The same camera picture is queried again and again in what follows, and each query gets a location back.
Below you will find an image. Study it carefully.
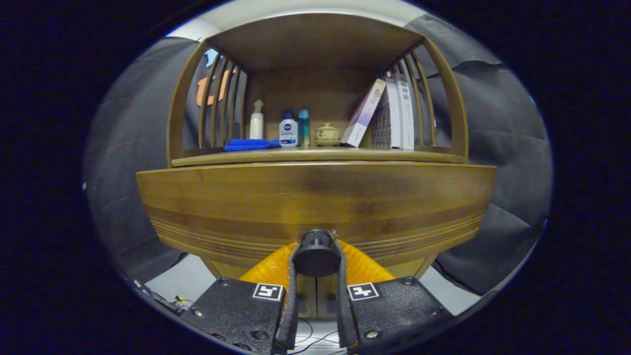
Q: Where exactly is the blue folded cloth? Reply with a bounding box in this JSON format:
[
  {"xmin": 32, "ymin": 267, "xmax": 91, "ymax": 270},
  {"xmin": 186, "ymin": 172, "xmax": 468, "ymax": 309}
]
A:
[{"xmin": 223, "ymin": 139, "xmax": 281, "ymax": 152}]

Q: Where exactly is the patterned cover book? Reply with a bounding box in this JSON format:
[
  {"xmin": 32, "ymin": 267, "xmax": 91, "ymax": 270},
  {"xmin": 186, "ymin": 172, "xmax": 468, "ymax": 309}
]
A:
[{"xmin": 371, "ymin": 79, "xmax": 401, "ymax": 148}]

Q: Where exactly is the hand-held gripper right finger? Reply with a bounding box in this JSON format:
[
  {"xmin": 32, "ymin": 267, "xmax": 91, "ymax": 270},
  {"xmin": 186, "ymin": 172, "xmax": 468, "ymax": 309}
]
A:
[{"xmin": 333, "ymin": 240, "xmax": 454, "ymax": 355}]

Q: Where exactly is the wooden drawer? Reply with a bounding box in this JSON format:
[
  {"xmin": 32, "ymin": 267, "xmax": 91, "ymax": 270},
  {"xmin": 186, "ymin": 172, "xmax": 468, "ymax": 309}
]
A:
[{"xmin": 136, "ymin": 160, "xmax": 497, "ymax": 269}]

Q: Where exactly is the wooden cabinet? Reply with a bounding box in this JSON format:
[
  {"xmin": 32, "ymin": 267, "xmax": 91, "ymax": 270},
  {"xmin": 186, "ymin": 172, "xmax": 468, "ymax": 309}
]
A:
[{"xmin": 136, "ymin": 12, "xmax": 497, "ymax": 319}]

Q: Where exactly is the purple cover book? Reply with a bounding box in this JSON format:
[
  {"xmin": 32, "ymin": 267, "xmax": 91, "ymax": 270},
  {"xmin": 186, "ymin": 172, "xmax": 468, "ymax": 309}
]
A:
[{"xmin": 340, "ymin": 78, "xmax": 387, "ymax": 148}]

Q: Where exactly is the black cable tangle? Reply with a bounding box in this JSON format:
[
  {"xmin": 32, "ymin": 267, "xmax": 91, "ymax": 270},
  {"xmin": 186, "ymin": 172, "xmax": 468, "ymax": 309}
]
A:
[{"xmin": 291, "ymin": 318, "xmax": 346, "ymax": 355}]

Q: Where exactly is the teal bottle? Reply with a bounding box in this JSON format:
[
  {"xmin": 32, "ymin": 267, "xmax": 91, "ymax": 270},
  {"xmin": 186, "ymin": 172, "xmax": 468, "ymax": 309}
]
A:
[{"xmin": 298, "ymin": 109, "xmax": 311, "ymax": 147}]

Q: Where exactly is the beige lidded teacup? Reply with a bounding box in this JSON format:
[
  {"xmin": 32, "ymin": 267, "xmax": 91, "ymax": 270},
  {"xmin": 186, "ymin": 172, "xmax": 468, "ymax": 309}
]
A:
[{"xmin": 314, "ymin": 123, "xmax": 342, "ymax": 147}]

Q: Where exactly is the black drawer knob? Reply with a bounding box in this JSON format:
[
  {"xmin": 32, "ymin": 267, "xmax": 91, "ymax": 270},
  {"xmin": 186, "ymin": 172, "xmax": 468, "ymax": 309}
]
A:
[{"xmin": 292, "ymin": 229, "xmax": 342, "ymax": 278}]

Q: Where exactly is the wooden countertop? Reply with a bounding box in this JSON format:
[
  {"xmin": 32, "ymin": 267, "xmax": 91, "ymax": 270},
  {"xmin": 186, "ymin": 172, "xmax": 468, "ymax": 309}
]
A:
[{"xmin": 170, "ymin": 146, "xmax": 465, "ymax": 167}]

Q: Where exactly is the white lotion bottle blue cap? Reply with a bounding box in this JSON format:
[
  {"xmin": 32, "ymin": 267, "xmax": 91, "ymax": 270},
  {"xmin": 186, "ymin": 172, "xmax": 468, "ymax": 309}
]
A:
[{"xmin": 279, "ymin": 111, "xmax": 299, "ymax": 148}]

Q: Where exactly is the white pump bottle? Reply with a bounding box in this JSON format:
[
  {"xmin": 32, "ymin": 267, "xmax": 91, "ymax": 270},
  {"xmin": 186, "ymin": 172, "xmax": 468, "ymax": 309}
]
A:
[{"xmin": 249, "ymin": 100, "xmax": 264, "ymax": 140}]

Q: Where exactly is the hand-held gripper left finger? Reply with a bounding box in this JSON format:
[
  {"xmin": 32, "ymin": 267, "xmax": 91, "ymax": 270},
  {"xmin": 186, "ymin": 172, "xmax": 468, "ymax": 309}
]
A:
[{"xmin": 180, "ymin": 241, "xmax": 302, "ymax": 355}]

